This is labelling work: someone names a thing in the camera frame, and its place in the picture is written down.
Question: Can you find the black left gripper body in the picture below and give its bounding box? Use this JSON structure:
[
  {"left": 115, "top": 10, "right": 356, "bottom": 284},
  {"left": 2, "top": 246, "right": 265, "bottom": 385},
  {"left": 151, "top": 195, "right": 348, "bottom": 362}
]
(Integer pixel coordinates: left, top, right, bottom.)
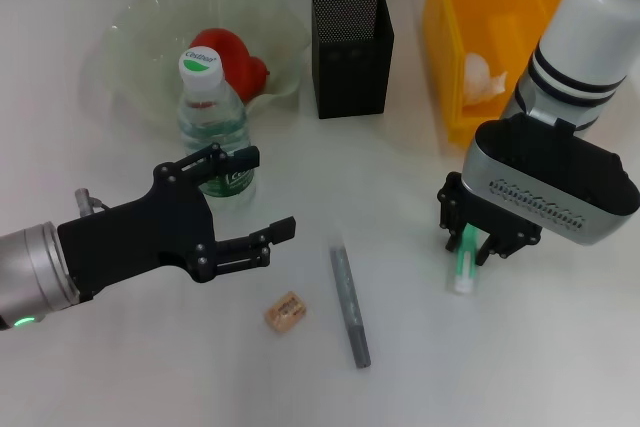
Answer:
[{"left": 57, "top": 164, "right": 219, "bottom": 306}]

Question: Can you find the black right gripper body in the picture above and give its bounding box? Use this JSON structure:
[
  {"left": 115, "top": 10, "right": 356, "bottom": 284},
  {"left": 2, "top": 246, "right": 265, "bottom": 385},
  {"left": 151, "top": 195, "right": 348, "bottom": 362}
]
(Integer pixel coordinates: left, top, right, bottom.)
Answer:
[{"left": 435, "top": 171, "right": 545, "bottom": 254}]

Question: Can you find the green pen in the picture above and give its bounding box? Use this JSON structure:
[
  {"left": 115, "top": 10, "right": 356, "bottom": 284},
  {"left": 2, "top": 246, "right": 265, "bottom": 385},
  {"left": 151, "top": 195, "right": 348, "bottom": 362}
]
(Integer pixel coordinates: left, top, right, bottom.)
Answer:
[{"left": 452, "top": 224, "right": 482, "bottom": 296}]

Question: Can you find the clear bottle with green label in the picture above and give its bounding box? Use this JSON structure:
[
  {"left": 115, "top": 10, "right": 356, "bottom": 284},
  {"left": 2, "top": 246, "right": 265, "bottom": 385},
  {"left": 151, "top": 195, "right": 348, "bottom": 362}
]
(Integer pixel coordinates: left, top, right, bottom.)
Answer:
[{"left": 177, "top": 49, "right": 258, "bottom": 198}]

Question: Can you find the tan eraser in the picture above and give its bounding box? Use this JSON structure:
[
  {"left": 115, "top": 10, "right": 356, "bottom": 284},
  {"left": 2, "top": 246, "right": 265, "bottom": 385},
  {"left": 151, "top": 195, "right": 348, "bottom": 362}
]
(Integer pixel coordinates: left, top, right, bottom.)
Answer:
[{"left": 263, "top": 289, "right": 307, "bottom": 334}]

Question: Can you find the red-orange fruit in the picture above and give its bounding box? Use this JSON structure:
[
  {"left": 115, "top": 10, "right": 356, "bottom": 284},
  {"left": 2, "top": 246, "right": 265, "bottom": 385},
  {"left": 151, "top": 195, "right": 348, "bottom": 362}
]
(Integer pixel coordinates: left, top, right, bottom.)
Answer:
[{"left": 188, "top": 28, "right": 271, "bottom": 101}]

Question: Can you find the white paper ball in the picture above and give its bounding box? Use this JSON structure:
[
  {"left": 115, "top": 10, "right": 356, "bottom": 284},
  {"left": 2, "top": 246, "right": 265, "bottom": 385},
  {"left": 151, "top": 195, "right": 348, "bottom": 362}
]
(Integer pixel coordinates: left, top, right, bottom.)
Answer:
[{"left": 463, "top": 51, "right": 509, "bottom": 108}]

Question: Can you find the grey pen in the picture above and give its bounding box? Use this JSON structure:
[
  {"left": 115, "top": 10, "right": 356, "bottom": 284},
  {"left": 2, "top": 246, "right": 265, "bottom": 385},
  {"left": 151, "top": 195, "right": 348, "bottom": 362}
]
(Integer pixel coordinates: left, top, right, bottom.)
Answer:
[{"left": 322, "top": 232, "right": 372, "bottom": 370}]

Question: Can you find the black mesh pen holder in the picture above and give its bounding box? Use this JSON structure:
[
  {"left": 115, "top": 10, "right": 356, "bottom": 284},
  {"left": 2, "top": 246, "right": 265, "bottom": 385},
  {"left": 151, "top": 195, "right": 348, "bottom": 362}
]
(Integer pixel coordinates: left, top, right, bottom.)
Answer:
[{"left": 310, "top": 0, "right": 395, "bottom": 121}]

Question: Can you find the green glass fruit plate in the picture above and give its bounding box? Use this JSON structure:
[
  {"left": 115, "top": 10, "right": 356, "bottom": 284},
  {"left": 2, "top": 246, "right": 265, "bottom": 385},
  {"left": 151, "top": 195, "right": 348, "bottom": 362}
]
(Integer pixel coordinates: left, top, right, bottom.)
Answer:
[{"left": 102, "top": 0, "right": 310, "bottom": 128}]

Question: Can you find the yellow plastic bin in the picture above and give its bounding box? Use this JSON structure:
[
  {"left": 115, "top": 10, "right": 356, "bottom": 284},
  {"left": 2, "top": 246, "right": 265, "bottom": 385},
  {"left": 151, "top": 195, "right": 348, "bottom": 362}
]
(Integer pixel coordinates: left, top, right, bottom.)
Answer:
[{"left": 422, "top": 0, "right": 577, "bottom": 149}]

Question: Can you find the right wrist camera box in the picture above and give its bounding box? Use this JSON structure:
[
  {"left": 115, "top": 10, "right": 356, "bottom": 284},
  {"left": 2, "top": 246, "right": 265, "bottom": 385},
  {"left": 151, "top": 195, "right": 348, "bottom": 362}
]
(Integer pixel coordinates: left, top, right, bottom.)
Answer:
[{"left": 462, "top": 114, "right": 640, "bottom": 247}]

